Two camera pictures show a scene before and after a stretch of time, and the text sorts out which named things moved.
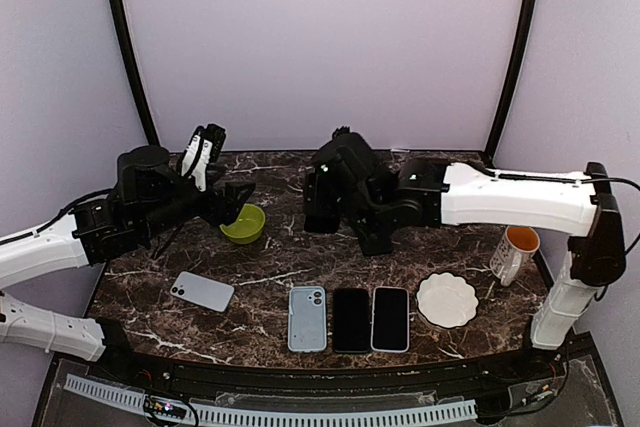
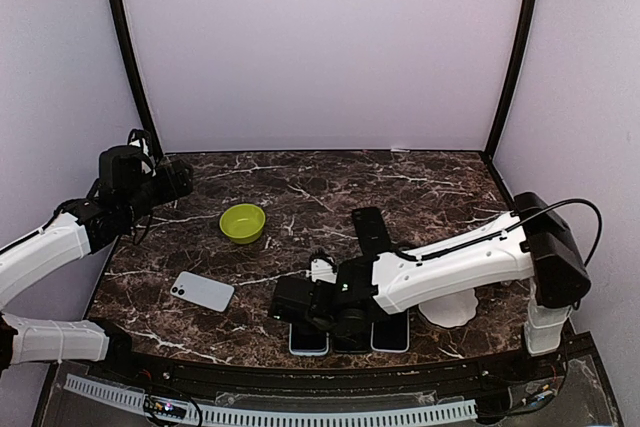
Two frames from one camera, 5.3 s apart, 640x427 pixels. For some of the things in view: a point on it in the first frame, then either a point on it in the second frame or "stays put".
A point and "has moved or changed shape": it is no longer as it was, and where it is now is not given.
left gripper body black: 220,209 to 169,191
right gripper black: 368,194 to 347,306
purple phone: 390,314 stays put
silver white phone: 204,291 stays put
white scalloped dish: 447,300 stays put
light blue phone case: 307,319 has moved or changed shape
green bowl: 248,227 stays put
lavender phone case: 390,320 stays put
